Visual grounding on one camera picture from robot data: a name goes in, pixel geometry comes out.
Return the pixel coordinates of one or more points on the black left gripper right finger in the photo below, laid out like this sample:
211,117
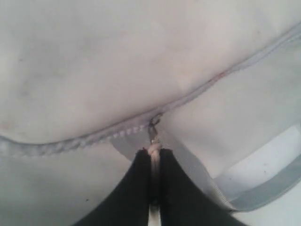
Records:
181,201

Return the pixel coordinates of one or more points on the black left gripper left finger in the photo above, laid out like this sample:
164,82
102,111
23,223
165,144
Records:
128,203

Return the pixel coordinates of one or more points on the white fabric backpack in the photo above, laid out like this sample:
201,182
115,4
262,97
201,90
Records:
80,81

